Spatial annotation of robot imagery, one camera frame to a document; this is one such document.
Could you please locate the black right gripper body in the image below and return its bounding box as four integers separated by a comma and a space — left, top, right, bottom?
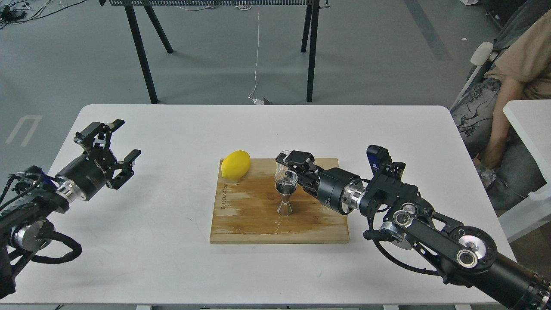
308, 166, 365, 214

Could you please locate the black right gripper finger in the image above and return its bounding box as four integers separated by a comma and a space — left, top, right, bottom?
282, 150, 319, 175
295, 170, 319, 196

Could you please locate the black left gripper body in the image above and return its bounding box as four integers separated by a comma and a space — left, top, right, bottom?
56, 151, 116, 202

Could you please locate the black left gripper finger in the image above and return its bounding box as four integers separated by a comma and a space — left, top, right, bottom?
107, 149, 142, 190
74, 119, 125, 155

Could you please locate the small clear glass cup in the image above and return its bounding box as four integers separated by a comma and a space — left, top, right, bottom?
274, 150, 298, 185

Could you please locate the steel double jigger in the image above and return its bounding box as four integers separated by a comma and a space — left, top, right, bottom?
275, 183, 297, 216

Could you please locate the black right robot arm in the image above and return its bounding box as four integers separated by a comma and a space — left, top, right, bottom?
275, 145, 550, 310

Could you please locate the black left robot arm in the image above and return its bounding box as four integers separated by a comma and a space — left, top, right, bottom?
0, 119, 140, 298

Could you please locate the seated person's forearm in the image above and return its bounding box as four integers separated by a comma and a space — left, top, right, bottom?
486, 77, 528, 149

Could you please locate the seated person's hand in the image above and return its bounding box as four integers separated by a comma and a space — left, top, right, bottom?
478, 143, 505, 169

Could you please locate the yellow lemon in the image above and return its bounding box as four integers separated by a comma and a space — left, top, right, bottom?
221, 150, 251, 181

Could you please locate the wooden cutting board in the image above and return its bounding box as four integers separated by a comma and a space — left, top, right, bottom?
210, 158, 350, 245

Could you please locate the black metal bench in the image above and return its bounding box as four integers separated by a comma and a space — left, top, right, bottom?
99, 0, 330, 104

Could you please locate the white side table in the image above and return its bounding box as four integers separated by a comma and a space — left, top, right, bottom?
498, 99, 551, 242

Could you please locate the seated person in jeans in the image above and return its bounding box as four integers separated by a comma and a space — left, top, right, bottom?
450, 0, 551, 211

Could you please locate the white power cable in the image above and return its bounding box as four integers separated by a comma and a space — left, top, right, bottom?
247, 5, 265, 105

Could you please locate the cable bundle on floor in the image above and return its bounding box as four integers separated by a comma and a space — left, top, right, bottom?
0, 0, 89, 31

